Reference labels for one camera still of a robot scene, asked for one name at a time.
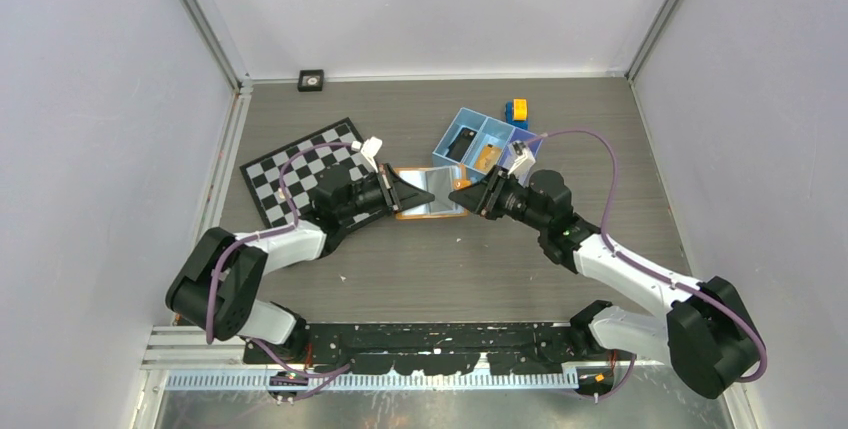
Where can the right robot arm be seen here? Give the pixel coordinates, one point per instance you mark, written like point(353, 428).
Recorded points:
point(702, 330)

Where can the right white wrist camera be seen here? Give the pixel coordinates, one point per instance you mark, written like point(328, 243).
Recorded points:
point(520, 160)

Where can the blue compartment tray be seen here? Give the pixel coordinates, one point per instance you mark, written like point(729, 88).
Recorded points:
point(489, 130)

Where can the blue orange toy block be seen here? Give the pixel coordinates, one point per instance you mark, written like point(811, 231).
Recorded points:
point(517, 113)

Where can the orange item in tray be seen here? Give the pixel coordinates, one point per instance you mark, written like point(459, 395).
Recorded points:
point(488, 157)

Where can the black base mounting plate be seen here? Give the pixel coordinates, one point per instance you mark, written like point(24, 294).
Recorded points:
point(431, 349)

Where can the aluminium frame rail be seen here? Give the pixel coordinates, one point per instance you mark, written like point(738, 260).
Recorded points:
point(184, 347)

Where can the small black square device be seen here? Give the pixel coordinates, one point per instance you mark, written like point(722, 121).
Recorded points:
point(311, 80)

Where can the black white chessboard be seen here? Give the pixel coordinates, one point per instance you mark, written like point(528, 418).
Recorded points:
point(313, 153)

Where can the black item in tray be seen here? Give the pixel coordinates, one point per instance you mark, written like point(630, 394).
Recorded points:
point(461, 143)

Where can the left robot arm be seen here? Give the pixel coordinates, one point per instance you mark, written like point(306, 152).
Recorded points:
point(216, 288)

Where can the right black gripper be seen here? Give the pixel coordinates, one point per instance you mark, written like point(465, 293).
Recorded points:
point(483, 198)

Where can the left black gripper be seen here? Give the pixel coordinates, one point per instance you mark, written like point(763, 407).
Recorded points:
point(399, 194)

